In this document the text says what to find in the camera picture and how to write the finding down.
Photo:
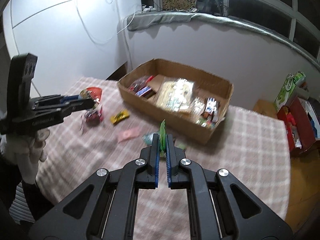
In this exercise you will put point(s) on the large cracker pack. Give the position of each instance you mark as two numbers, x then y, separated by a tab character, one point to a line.
175	95

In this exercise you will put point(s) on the yellow candy packet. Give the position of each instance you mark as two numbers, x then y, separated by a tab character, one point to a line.
122	115

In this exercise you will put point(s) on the green gift bag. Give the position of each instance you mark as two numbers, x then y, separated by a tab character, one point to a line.
294	86

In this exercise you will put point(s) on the white gloved hand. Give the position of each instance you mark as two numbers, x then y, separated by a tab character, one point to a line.
26	152

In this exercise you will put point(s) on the pink plaid tablecloth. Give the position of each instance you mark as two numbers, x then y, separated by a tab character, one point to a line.
104	205

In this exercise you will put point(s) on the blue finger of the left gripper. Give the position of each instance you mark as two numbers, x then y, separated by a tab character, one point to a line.
66	109
66	99

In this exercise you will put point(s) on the red box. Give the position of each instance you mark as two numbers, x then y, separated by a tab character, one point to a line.
300	130

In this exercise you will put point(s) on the green candy packet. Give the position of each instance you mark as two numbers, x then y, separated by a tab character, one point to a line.
163	137

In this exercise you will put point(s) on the white cabinet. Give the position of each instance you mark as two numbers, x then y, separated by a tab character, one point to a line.
71	38

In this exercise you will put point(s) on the grey windowsill cloth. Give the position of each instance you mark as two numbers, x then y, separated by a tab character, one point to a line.
145	20

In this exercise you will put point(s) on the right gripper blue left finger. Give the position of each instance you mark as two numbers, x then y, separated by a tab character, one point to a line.
154	159

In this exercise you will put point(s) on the red date cake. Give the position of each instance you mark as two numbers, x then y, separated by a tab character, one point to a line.
140	83
93	117

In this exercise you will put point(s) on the round colourful snack packet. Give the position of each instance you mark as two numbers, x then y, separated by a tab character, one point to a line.
93	93

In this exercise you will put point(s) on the cardboard box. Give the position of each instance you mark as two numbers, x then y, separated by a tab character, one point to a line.
207	85

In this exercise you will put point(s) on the wooden side table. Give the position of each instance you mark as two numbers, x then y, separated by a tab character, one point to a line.
288	185

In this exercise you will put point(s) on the brown Snickers bar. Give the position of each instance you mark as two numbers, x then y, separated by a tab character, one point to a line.
144	91

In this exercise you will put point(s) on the white power strip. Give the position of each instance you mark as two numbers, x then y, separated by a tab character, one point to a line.
146	8

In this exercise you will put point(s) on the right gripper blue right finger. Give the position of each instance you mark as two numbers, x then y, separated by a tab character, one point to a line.
172	163

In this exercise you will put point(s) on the black tripod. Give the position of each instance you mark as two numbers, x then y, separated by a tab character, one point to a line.
212	7

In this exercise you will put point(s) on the Chinese Snickers bar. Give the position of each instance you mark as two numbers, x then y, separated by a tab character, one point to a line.
211	111

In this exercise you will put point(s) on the small green candy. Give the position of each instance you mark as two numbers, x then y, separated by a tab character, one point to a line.
181	146

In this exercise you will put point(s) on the pink candy packet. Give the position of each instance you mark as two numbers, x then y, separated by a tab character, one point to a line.
128	134

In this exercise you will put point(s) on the teal mint candy packet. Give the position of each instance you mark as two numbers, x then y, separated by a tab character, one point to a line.
147	138

